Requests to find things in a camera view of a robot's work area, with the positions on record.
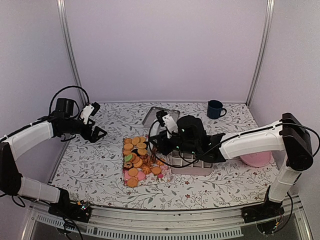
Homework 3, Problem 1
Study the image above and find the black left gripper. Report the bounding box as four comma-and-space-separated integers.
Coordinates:
65, 117, 107, 142

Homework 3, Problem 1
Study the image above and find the green sandwich cookie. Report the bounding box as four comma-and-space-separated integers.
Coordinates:
124, 154, 134, 162

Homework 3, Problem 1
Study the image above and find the pink sandwich cookie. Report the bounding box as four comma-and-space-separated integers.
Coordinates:
124, 171, 137, 181

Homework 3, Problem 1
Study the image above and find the dark blue mug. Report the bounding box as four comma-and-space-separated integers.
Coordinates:
206, 100, 227, 120

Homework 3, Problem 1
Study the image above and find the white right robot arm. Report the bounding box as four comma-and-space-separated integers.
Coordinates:
147, 111, 318, 218

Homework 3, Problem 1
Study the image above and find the left aluminium frame post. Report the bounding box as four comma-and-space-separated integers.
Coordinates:
56, 0, 86, 103

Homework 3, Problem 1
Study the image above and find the pink divided cookie tin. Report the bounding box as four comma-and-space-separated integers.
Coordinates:
169, 151, 214, 176

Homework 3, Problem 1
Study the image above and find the aluminium frame post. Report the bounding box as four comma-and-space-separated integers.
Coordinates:
56, 0, 86, 103
245, 0, 275, 108

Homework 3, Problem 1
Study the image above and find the right aluminium frame post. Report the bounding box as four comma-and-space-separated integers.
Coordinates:
245, 0, 275, 108

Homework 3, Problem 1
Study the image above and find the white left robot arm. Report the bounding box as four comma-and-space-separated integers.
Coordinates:
0, 98, 107, 217

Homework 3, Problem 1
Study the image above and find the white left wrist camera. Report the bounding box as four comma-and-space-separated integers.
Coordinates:
79, 102, 101, 125

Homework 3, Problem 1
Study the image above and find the pink plate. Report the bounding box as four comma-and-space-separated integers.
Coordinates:
240, 151, 272, 168

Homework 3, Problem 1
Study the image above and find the front aluminium rail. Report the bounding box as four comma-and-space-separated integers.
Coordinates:
22, 195, 313, 240

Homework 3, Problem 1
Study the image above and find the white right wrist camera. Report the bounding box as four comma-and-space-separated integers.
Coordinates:
156, 110, 179, 139

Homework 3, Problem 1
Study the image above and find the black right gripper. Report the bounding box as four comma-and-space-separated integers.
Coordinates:
148, 130, 199, 157

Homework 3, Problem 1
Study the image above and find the silver tin lid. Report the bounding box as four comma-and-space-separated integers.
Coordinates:
142, 106, 180, 129

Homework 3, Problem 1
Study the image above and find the floral rectangular tray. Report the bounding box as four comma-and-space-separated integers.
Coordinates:
122, 136, 173, 188

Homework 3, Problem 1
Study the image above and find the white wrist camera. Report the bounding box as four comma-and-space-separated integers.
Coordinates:
79, 102, 101, 125
156, 110, 179, 139

